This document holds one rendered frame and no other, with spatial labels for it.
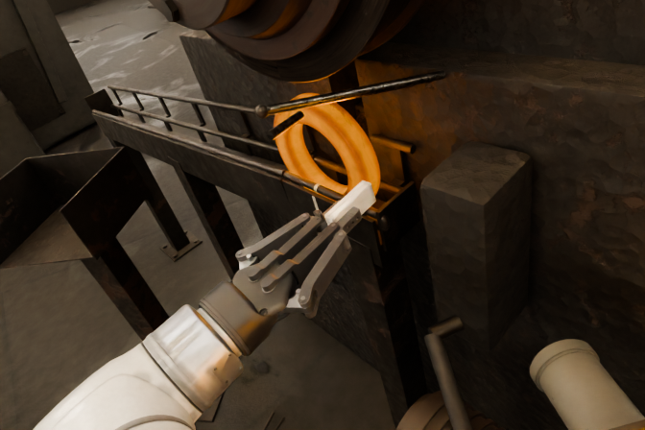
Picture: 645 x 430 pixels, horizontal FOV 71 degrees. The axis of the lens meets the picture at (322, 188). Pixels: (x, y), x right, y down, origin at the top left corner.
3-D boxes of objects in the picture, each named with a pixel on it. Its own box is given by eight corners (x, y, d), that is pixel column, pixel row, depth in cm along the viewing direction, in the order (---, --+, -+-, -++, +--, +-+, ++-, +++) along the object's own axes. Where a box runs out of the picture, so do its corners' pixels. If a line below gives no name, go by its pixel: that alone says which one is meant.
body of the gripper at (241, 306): (214, 331, 51) (274, 275, 55) (256, 374, 45) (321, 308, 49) (181, 291, 46) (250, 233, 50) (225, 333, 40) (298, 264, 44)
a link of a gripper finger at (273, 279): (256, 282, 47) (264, 289, 46) (331, 215, 51) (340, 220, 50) (271, 304, 49) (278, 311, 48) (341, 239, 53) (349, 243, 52)
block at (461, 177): (478, 275, 65) (470, 131, 51) (534, 300, 59) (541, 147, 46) (434, 325, 60) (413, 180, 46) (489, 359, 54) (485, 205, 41)
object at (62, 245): (166, 349, 140) (26, 157, 99) (242, 352, 132) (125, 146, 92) (131, 415, 124) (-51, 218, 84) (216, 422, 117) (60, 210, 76)
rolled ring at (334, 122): (350, 115, 52) (369, 102, 53) (257, 92, 64) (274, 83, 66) (376, 233, 62) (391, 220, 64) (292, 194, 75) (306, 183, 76)
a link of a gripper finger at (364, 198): (327, 217, 52) (332, 219, 51) (367, 180, 55) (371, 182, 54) (334, 235, 53) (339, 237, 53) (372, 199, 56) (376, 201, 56)
